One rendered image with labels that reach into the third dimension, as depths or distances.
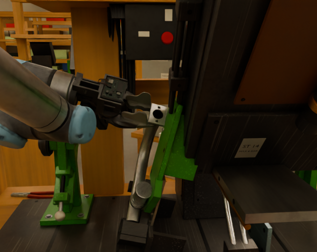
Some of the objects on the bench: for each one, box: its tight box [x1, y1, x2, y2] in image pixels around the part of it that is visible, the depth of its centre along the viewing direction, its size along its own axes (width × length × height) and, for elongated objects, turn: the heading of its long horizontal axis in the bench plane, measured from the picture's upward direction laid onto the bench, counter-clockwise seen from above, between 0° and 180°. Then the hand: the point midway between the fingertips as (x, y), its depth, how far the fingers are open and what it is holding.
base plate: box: [0, 189, 317, 252], centre depth 80 cm, size 42×110×2 cm, turn 94°
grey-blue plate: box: [248, 223, 273, 252], centre depth 64 cm, size 10×2×14 cm, turn 4°
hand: (154, 117), depth 72 cm, fingers closed on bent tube, 3 cm apart
